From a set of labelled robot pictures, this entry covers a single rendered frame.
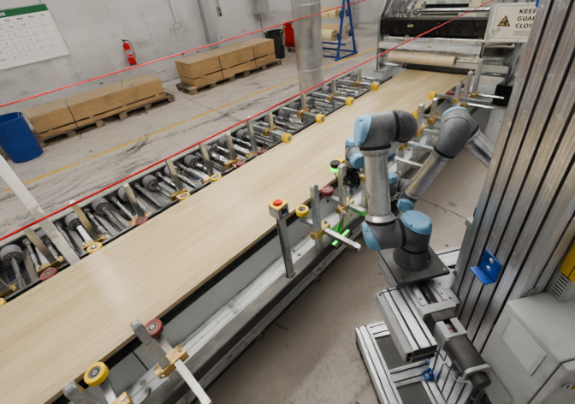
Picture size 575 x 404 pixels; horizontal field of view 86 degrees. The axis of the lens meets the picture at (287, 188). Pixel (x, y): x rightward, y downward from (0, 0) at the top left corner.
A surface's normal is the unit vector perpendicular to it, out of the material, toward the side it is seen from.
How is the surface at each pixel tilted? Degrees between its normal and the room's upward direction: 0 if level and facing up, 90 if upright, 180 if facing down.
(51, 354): 0
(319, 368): 0
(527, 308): 0
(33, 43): 90
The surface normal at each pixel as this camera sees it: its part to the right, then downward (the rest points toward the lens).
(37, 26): 0.65, 0.38
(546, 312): -0.12, -0.81
